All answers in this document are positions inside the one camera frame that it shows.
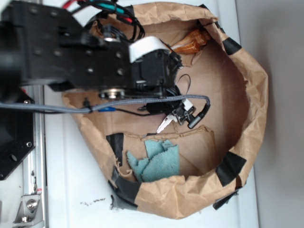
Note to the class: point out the silver key bunch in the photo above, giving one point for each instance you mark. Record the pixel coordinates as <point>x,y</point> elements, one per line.
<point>164,124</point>

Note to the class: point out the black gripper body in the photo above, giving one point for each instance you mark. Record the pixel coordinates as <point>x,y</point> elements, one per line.
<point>153,74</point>

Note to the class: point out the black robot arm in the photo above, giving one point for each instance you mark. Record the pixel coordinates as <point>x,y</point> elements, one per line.
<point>43,45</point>

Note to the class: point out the aluminium rail with bracket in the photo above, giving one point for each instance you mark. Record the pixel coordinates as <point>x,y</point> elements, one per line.
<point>33,207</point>

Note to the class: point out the teal terry cloth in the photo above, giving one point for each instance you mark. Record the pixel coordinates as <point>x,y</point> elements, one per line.
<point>162,161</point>

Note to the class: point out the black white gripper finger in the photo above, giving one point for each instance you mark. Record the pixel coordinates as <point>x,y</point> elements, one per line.
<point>182,112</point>

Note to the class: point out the brown paper bag bin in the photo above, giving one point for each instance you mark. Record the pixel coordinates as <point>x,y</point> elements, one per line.
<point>216,156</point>

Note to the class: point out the orange spiral seashell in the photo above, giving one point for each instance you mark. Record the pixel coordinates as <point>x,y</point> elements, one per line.
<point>192,42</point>

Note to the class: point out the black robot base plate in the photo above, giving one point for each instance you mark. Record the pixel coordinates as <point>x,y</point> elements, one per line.
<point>16,139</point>

